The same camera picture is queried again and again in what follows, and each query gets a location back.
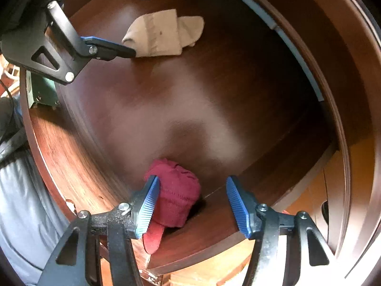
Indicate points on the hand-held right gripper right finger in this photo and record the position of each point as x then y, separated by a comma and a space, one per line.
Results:
238, 205

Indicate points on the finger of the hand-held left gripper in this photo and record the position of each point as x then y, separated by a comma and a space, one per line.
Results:
101, 47

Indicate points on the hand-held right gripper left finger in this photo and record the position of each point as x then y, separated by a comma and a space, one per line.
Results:
148, 205

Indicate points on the dark red underwear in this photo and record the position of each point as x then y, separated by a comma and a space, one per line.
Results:
175, 196

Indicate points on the tan underwear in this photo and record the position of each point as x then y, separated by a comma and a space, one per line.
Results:
160, 32

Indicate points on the green metal box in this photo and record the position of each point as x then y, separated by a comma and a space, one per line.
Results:
41, 91

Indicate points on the person's grey jacket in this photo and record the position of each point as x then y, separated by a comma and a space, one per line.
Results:
23, 214

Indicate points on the dark wooden dresser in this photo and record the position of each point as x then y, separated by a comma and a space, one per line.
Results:
360, 95

